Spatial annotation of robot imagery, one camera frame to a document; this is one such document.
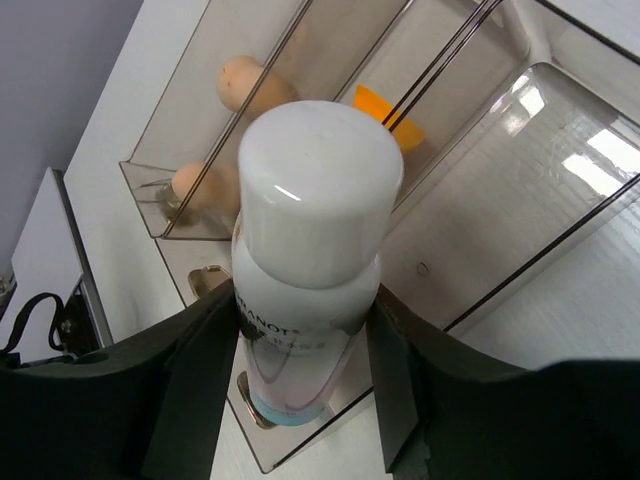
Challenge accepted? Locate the left clear organizer bin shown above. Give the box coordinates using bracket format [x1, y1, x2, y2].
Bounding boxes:
[121, 1, 408, 240]

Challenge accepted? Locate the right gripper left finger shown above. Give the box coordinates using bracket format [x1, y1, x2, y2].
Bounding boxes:
[1, 281, 239, 479]

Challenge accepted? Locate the beige makeup sponge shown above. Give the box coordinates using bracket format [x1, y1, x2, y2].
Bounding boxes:
[171, 161, 240, 215]
[216, 55, 299, 118]

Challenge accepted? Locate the right clear organizer bin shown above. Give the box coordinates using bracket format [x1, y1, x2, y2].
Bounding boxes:
[227, 0, 640, 475]

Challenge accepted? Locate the orange tube white cap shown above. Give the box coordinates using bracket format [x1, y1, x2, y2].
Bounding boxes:
[352, 84, 426, 154]

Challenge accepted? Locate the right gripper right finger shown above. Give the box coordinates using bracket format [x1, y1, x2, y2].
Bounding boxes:
[366, 289, 639, 479]

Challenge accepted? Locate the pink teal spray bottle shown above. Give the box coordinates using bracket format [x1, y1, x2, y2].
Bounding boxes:
[232, 100, 404, 426]

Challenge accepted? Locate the middle clear organizer bin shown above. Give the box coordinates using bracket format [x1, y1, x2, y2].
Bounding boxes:
[188, 0, 551, 306]

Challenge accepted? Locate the clear organizer bin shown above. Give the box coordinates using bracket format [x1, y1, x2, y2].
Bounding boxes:
[227, 0, 640, 475]
[188, 0, 551, 306]
[121, 1, 408, 240]

